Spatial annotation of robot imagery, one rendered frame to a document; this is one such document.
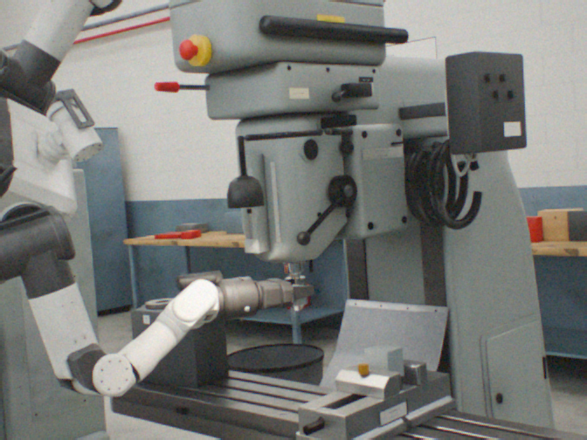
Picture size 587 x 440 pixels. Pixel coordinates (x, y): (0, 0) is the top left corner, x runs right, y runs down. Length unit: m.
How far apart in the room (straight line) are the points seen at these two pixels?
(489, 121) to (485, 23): 4.63
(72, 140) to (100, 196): 7.45
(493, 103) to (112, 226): 7.62
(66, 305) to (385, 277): 0.89
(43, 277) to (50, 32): 0.57
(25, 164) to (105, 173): 7.49
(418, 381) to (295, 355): 2.42
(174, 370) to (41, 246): 0.68
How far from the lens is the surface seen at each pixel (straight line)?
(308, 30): 1.71
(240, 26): 1.66
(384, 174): 1.94
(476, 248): 2.13
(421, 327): 2.11
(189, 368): 2.13
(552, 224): 5.66
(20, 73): 1.91
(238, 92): 1.78
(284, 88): 1.70
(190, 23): 1.75
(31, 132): 1.80
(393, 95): 2.00
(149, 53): 9.07
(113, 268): 9.26
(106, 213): 9.19
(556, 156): 6.16
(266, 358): 4.18
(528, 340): 2.34
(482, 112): 1.81
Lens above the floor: 1.53
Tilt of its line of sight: 4 degrees down
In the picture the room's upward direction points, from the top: 4 degrees counter-clockwise
